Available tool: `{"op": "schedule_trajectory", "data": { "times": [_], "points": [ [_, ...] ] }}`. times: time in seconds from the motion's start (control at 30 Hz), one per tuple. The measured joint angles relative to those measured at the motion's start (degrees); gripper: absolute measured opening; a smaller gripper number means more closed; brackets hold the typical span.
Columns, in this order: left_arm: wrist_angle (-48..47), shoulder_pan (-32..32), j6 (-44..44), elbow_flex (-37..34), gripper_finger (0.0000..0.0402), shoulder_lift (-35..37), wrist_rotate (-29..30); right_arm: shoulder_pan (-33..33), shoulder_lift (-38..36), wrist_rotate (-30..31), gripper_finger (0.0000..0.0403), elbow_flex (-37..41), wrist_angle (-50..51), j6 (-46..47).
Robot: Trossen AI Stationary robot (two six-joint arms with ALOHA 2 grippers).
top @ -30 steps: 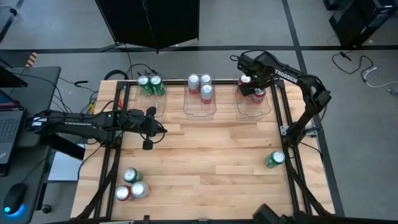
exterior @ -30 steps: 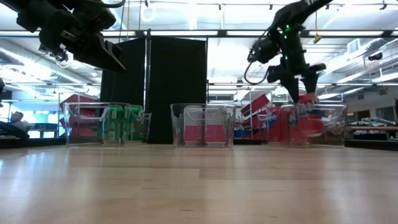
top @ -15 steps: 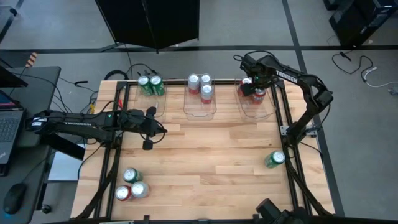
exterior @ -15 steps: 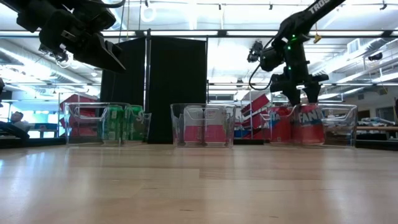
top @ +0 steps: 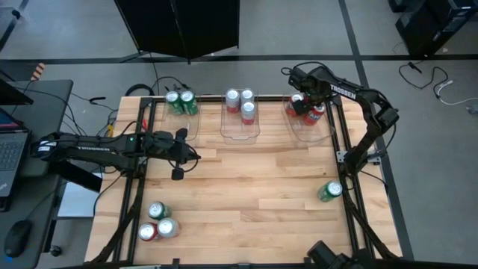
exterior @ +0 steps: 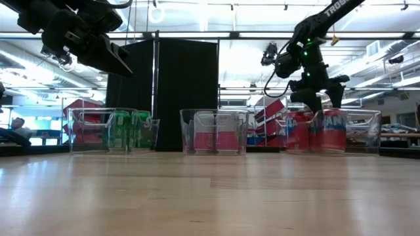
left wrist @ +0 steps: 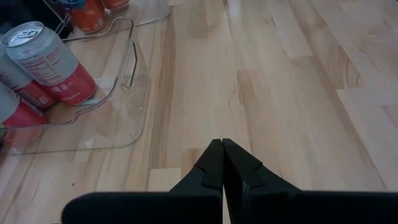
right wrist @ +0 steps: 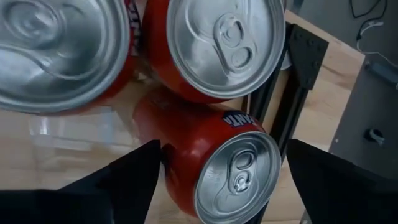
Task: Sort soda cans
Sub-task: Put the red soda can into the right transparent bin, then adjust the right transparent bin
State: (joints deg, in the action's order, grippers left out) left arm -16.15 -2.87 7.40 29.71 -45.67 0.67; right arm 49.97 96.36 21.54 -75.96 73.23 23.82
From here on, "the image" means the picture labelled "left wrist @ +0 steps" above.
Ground clear plastic bin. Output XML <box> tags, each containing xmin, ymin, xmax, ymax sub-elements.
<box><xmin>0</xmin><ymin>15</ymin><xmax>153</xmax><ymax>156</ymax></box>
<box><xmin>62</xmin><ymin>0</ymin><xmax>172</xmax><ymax>43</ymax></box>

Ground pink and white soda can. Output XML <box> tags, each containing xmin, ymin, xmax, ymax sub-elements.
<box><xmin>0</xmin><ymin>51</ymin><xmax>57</xmax><ymax>110</ymax></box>
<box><xmin>1</xmin><ymin>21</ymin><xmax>97</xmax><ymax>106</ymax></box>
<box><xmin>0</xmin><ymin>82</ymin><xmax>48</xmax><ymax>146</ymax></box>

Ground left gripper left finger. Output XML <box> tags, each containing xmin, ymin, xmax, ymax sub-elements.
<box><xmin>61</xmin><ymin>138</ymin><xmax>224</xmax><ymax>224</ymax></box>

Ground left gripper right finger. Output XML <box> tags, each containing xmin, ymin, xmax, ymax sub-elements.
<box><xmin>222</xmin><ymin>138</ymin><xmax>398</xmax><ymax>224</ymax></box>

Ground red Fanta soda can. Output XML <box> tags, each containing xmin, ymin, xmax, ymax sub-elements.
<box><xmin>101</xmin><ymin>0</ymin><xmax>131</xmax><ymax>10</ymax></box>
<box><xmin>63</xmin><ymin>0</ymin><xmax>106</xmax><ymax>34</ymax></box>

